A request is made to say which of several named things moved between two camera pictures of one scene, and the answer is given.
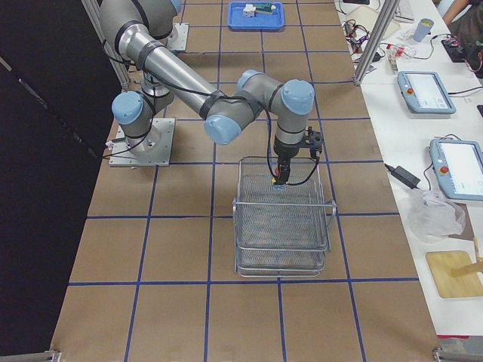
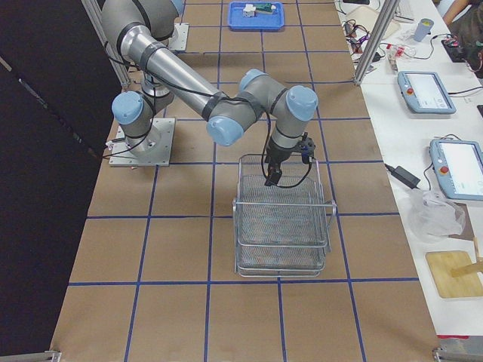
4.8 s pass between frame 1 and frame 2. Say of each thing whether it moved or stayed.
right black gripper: moved
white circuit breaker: stayed
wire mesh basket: stayed
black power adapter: stayed
